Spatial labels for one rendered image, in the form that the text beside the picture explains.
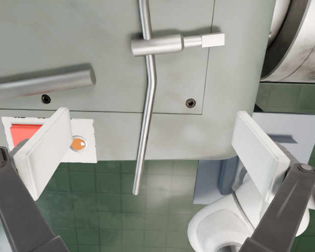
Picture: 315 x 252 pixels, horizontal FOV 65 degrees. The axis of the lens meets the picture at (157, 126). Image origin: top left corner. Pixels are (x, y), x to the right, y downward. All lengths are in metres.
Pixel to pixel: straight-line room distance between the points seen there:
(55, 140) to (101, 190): 1.94
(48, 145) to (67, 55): 0.21
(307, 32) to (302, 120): 0.67
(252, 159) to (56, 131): 0.13
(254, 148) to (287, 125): 0.88
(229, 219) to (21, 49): 0.71
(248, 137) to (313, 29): 0.27
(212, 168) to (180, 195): 1.08
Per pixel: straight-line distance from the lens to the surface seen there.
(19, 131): 0.41
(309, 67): 0.47
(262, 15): 0.37
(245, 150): 0.18
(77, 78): 0.34
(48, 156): 0.17
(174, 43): 0.32
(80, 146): 0.40
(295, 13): 0.43
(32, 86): 0.36
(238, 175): 1.00
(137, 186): 0.42
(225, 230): 0.82
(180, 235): 2.41
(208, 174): 1.06
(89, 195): 2.16
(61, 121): 0.19
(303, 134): 1.10
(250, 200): 0.86
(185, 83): 0.35
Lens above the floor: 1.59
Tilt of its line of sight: 65 degrees down
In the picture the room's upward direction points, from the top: 179 degrees clockwise
